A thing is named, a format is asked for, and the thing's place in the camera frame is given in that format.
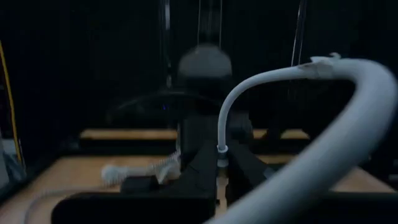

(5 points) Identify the grey braided power cord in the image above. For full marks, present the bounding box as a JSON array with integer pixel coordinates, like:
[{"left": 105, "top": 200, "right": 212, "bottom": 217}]
[{"left": 23, "top": 148, "right": 183, "bottom": 224}]

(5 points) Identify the black curtain panel yellow edge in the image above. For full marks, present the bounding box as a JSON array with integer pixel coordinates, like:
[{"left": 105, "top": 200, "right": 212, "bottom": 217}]
[{"left": 0, "top": 0, "right": 398, "bottom": 162}]

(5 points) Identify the white USB cable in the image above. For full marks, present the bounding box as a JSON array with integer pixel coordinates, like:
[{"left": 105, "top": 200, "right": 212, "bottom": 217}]
[{"left": 203, "top": 52, "right": 398, "bottom": 224}]

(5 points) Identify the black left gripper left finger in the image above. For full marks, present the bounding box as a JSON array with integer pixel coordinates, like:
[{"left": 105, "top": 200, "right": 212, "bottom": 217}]
[{"left": 51, "top": 141, "right": 218, "bottom": 224}]

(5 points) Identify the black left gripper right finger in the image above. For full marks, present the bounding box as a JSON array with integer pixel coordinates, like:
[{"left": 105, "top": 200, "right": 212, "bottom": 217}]
[{"left": 225, "top": 141, "right": 398, "bottom": 224}]

